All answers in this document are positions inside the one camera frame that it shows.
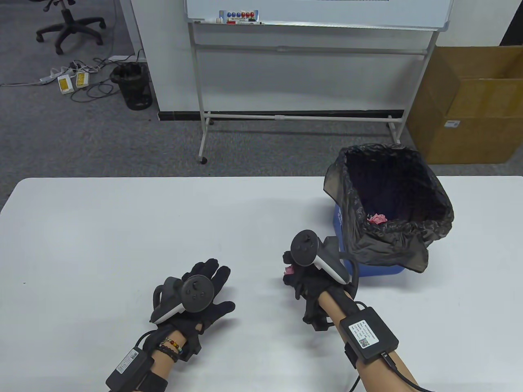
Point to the person's right hand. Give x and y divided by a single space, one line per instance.
310 286

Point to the person's left hand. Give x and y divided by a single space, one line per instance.
218 277

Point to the pink paper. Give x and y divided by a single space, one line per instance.
378 219
291 270

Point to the blue recycling bin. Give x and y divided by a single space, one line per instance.
376 270

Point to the person's left forearm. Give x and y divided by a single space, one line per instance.
163 365

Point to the person's right forearm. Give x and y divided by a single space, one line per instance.
331 310

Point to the blue bin with black bag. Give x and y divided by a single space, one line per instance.
392 245

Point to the left grey handheld controller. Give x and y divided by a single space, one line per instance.
192 294

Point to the grey handheld controller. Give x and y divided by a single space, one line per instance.
304 247
192 294

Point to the right grey handheld controller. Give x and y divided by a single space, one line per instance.
304 247

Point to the black right wrist sensor box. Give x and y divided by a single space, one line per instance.
367 335

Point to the black wrist sensor box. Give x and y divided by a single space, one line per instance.
128 369
367 335

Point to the black left wrist sensor box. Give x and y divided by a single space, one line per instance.
128 369

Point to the black mesh wastebasket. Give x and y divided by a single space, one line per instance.
132 90

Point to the brown cardboard box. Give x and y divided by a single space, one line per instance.
482 122

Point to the white charger with yellow label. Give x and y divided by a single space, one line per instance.
82 79
65 84

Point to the whiteboard marker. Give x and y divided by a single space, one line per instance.
213 20
245 23

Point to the white power strip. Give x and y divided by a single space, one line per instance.
51 75

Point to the pack of round magnets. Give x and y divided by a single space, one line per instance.
239 15

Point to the whiteboard on metal stand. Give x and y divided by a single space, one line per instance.
327 12

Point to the black office chair base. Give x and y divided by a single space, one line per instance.
67 28

